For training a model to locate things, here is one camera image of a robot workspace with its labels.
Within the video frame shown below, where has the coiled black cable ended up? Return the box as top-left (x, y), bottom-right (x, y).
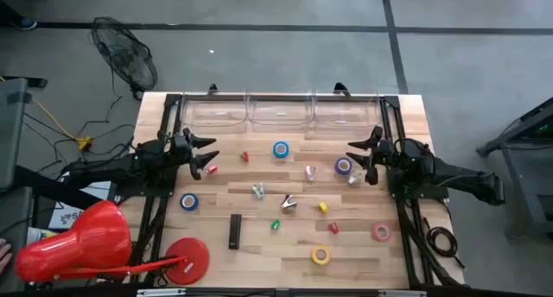
top-left (422, 217), bottom-right (467, 270)

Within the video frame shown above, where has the person's blue shoe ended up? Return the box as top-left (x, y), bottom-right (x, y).
top-left (6, 16), bottom-right (39, 31)

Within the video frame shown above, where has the clear plastic bin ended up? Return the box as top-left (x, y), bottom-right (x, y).
top-left (246, 92), bottom-right (315, 132)
top-left (313, 92), bottom-right (384, 132)
top-left (181, 93), bottom-right (250, 132)

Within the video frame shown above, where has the dark blue tape roll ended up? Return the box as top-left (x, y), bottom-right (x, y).
top-left (179, 193), bottom-right (200, 212)

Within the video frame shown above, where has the red desk lamp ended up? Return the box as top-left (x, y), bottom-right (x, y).
top-left (15, 199), bottom-right (211, 287)

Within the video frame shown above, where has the white plastic bottle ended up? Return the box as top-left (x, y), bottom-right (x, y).
top-left (26, 226), bottom-right (60, 245)

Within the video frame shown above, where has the pink tape roll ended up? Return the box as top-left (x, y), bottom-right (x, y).
top-left (372, 222), bottom-right (392, 243)

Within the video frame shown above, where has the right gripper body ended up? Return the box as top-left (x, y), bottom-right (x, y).
top-left (370, 136), bottom-right (398, 171)

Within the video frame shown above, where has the black floor fan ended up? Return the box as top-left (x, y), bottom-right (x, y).
top-left (89, 16), bottom-right (159, 102)

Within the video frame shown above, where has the grey metal mounting rail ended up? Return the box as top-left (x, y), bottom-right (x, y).
top-left (136, 287), bottom-right (429, 297)

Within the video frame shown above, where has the person's hand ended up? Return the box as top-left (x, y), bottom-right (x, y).
top-left (0, 238), bottom-right (14, 275)

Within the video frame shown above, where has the grey storage case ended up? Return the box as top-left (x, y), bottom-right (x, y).
top-left (0, 75), bottom-right (48, 193)
top-left (0, 186), bottom-right (35, 292)

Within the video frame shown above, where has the yellow power cable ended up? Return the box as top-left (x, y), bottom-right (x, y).
top-left (0, 75), bottom-right (92, 151)

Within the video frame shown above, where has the yellow tape roll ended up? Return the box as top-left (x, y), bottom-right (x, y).
top-left (311, 245), bottom-right (332, 266)

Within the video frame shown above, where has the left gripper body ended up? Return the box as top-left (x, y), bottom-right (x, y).
top-left (166, 131), bottom-right (196, 167)

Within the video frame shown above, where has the grey metal cart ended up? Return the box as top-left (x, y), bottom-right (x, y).
top-left (476, 96), bottom-right (553, 240)

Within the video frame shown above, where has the long black stapler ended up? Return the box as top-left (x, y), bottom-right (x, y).
top-left (228, 213), bottom-right (243, 250)

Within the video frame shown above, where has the white printed box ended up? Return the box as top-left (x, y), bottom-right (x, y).
top-left (48, 180), bottom-right (116, 231)

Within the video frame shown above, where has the purple tape roll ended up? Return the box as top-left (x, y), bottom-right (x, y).
top-left (334, 157), bottom-right (353, 176)

